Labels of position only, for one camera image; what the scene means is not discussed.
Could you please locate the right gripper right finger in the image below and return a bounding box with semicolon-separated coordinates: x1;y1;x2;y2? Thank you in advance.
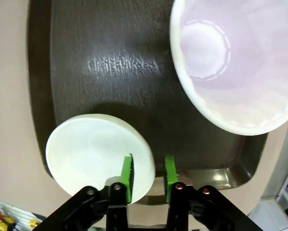
164;154;264;231

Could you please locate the red plastic cup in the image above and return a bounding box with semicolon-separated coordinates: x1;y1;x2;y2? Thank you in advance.
169;0;288;137

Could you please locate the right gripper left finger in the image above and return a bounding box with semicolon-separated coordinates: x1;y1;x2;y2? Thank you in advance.
38;154;135;231

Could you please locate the white bowl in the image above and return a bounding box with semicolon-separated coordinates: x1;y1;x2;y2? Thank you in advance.
45;113;156;205

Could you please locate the rack with yellow tools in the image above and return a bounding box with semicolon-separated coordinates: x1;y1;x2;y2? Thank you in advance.
0;196;46;231

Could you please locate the brown plastic tray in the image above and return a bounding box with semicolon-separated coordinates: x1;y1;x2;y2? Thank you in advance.
27;0;269;207

